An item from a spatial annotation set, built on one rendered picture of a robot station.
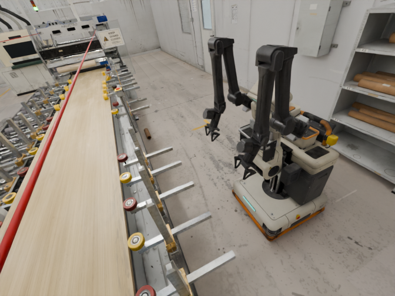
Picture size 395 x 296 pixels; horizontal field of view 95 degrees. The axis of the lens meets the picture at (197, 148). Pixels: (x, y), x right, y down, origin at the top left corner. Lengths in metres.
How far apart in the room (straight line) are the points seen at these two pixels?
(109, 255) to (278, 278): 1.32
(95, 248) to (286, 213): 1.44
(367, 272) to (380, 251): 0.24
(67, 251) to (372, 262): 2.15
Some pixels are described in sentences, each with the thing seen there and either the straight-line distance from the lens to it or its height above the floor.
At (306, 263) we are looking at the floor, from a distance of 1.99.
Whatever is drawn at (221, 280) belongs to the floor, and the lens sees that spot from 1.85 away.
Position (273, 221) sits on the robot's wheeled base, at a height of 0.28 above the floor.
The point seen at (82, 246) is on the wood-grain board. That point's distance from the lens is 1.21.
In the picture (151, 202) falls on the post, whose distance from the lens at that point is 0.80.
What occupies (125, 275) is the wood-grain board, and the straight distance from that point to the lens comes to 1.03.
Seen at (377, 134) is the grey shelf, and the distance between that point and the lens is 2.57.
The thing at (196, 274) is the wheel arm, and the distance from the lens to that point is 1.00.
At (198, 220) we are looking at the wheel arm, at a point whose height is 0.82.
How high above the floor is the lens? 1.79
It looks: 38 degrees down
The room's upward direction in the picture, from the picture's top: 10 degrees counter-clockwise
